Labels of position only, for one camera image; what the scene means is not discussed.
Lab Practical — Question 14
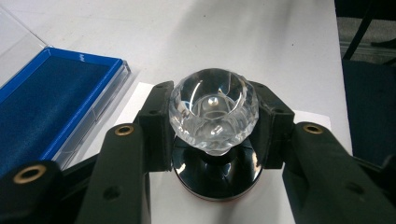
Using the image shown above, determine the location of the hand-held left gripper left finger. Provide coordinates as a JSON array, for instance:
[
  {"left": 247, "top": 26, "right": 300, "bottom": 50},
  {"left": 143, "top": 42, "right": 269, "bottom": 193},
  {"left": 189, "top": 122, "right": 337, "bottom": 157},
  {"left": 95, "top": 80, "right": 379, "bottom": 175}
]
[{"left": 75, "top": 80, "right": 177, "bottom": 224}]

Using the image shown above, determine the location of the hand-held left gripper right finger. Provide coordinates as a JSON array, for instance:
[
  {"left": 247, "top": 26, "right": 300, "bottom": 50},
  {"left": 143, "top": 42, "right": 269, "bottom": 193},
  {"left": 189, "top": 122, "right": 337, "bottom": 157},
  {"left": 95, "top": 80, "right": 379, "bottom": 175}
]
[{"left": 247, "top": 80, "right": 396, "bottom": 224}]

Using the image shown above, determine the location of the white paper sheet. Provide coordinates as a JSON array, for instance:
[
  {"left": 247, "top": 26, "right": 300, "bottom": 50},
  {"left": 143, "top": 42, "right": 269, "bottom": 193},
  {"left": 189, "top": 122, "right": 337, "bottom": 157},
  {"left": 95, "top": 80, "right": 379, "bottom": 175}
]
[{"left": 65, "top": 81, "right": 332, "bottom": 224}]

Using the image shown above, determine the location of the blue ink pad case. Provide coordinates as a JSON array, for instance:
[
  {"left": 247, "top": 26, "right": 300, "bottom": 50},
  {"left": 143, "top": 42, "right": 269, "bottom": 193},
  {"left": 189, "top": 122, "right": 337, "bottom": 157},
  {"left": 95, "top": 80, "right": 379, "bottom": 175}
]
[{"left": 0, "top": 5, "right": 132, "bottom": 181}]

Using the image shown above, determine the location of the black stamp with crystal knob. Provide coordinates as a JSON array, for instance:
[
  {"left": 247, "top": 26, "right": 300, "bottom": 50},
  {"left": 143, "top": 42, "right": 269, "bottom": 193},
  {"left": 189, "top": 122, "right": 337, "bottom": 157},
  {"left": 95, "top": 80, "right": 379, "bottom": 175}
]
[{"left": 168, "top": 67, "right": 264, "bottom": 202}]

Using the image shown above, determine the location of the dark curtain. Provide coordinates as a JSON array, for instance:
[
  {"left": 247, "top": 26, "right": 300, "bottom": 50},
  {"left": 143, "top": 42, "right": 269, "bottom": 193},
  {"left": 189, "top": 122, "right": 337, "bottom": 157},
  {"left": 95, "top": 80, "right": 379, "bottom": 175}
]
[{"left": 341, "top": 58, "right": 396, "bottom": 167}]

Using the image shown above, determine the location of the black metal stand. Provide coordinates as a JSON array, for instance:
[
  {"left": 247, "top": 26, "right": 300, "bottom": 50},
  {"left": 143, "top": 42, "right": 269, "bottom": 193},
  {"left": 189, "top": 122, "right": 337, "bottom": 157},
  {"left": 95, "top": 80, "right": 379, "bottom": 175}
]
[{"left": 341, "top": 0, "right": 379, "bottom": 61}]

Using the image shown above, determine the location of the aluminium floor rail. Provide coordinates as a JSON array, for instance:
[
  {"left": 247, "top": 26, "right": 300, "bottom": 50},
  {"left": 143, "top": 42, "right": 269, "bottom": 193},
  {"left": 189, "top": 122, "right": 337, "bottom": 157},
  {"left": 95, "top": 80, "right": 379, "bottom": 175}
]
[{"left": 337, "top": 38, "right": 396, "bottom": 60}]

